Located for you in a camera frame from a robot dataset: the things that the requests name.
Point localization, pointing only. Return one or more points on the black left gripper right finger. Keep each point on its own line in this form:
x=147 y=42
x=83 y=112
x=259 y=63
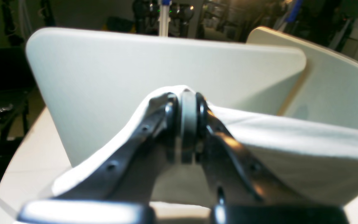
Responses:
x=244 y=190

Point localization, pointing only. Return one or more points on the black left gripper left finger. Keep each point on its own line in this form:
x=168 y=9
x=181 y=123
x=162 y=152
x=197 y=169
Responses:
x=119 y=190

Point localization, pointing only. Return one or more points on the beige t-shirt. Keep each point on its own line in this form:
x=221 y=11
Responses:
x=319 y=161

